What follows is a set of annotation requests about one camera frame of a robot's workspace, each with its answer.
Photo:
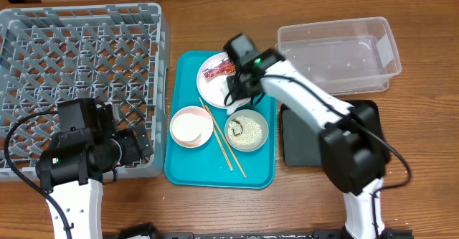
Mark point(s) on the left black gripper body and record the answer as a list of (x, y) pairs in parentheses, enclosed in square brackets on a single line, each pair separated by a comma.
[(130, 151)]

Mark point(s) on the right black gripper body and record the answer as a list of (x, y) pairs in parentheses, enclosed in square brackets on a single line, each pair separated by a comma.
[(234, 87)]

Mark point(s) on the white napkin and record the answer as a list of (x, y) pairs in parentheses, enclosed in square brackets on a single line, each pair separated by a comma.
[(231, 106)]

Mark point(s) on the red snack wrapper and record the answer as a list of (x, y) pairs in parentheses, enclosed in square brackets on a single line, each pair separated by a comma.
[(219, 67)]

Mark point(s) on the grey ceramic bowl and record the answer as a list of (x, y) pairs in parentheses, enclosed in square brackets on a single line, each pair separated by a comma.
[(254, 115)]

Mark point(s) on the pile of white rice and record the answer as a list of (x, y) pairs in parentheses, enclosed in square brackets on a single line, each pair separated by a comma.
[(251, 136)]

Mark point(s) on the white paper cup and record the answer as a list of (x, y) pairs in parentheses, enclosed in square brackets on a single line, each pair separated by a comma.
[(185, 129)]

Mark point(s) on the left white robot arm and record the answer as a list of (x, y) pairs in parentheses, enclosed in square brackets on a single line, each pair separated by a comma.
[(71, 170)]

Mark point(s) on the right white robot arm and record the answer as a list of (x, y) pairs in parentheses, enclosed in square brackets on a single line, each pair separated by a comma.
[(353, 151)]

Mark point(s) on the black waste tray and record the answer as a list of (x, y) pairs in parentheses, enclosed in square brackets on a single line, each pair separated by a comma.
[(300, 148)]

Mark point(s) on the large white plate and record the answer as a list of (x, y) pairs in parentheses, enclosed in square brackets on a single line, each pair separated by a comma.
[(210, 89)]

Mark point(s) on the left wooden chopstick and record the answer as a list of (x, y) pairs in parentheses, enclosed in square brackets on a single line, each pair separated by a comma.
[(229, 164)]

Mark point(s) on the wooden chopstick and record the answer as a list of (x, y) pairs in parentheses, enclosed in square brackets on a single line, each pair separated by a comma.
[(226, 143), (229, 164)]

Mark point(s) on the small pink-rimmed saucer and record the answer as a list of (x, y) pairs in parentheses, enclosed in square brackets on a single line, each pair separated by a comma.
[(205, 123)]

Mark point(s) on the teal serving tray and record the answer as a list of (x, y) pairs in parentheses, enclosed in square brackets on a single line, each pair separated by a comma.
[(206, 165)]

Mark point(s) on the right wooden chopstick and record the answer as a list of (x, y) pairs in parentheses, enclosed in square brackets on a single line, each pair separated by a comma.
[(226, 143)]

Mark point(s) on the grey plastic dish rack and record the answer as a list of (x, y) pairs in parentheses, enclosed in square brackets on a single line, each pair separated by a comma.
[(116, 53)]

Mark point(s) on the clear plastic bin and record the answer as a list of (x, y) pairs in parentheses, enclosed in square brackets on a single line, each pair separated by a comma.
[(343, 57)]

